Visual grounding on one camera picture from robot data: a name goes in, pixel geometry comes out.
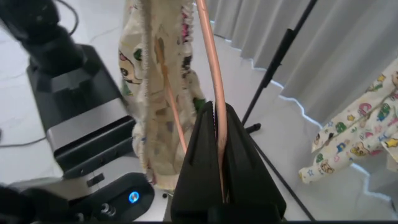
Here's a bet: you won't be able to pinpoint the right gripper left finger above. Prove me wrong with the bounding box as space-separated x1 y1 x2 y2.
170 101 224 223

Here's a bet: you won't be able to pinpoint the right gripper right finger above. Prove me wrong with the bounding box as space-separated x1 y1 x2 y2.
223 104 287 223

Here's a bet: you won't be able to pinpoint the cream printed trousers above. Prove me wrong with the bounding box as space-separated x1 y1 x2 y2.
118 0 206 190

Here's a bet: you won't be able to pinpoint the cream printed garment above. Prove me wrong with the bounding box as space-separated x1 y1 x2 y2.
298 57 398 184

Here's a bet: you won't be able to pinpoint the pink clothes hanger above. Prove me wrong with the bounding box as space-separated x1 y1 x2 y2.
155 0 228 202

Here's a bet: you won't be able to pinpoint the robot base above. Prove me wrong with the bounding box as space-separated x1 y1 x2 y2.
0 43 156 223

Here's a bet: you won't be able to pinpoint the black clothes rack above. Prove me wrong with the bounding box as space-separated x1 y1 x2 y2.
241 0 398 222

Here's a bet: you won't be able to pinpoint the white curtain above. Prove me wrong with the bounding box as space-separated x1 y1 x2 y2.
205 0 398 203

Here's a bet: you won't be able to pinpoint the thin grey cable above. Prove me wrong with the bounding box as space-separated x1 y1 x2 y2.
0 136 48 149

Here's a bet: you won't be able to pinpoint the black cable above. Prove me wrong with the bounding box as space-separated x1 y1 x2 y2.
55 0 79 37

